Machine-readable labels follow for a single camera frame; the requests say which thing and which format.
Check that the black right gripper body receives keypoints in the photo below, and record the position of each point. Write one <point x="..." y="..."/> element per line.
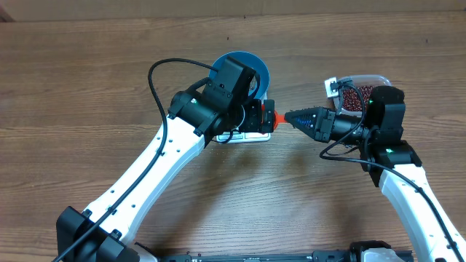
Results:
<point x="332" y="126"/>

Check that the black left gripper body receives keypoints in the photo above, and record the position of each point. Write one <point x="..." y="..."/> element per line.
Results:
<point x="252" y="118"/>

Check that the orange scoop with blue handle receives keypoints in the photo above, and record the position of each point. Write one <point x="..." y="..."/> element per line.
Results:
<point x="276" y="120"/>

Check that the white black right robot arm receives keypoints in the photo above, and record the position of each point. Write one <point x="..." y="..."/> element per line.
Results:
<point x="374" y="140"/>

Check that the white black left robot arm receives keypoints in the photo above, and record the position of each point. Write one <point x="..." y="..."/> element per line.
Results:
<point x="227" y="106"/>

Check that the white kitchen scale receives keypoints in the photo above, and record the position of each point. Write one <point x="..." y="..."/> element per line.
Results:
<point x="244" y="137"/>

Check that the teal bowl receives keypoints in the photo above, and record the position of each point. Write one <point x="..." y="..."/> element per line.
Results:
<point x="254" y="62"/>

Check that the red beans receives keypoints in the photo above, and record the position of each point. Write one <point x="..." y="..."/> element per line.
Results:
<point x="351" y="100"/>

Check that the clear plastic container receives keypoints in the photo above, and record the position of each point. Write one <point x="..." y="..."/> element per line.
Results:
<point x="360" y="80"/>

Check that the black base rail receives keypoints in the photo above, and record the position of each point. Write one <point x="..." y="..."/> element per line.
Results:
<point x="315" y="256"/>

